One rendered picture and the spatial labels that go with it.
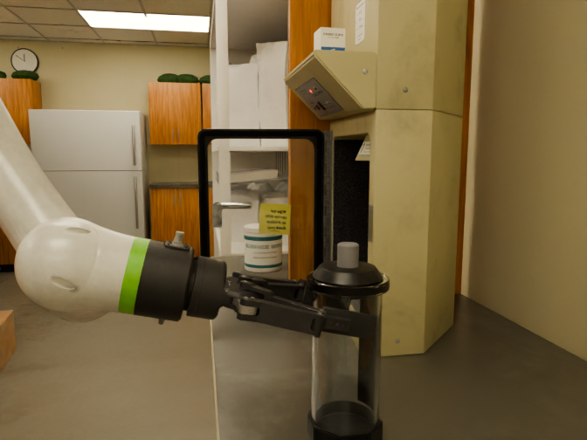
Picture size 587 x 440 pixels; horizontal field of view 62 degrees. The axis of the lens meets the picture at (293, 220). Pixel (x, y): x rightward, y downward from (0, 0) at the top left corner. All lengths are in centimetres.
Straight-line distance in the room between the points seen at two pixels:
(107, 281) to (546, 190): 94
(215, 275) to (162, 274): 6
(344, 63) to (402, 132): 16
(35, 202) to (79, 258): 19
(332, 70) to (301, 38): 39
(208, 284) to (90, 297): 13
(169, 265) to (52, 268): 12
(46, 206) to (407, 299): 64
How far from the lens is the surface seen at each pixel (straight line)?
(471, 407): 86
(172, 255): 59
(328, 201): 122
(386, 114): 92
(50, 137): 595
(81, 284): 58
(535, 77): 127
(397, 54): 94
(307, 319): 57
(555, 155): 119
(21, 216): 75
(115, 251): 58
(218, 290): 59
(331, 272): 62
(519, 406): 89
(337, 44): 100
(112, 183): 583
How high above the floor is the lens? 133
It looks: 8 degrees down
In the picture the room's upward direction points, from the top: straight up
